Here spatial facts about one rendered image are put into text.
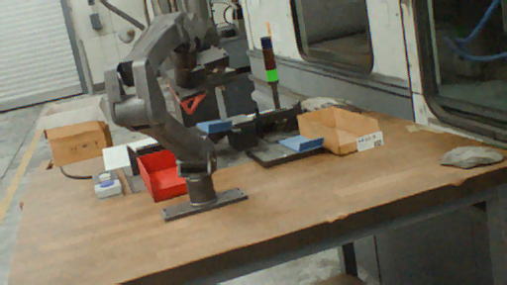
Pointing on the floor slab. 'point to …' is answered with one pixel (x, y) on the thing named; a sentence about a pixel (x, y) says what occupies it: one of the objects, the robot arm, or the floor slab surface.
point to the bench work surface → (253, 215)
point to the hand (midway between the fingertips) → (187, 107)
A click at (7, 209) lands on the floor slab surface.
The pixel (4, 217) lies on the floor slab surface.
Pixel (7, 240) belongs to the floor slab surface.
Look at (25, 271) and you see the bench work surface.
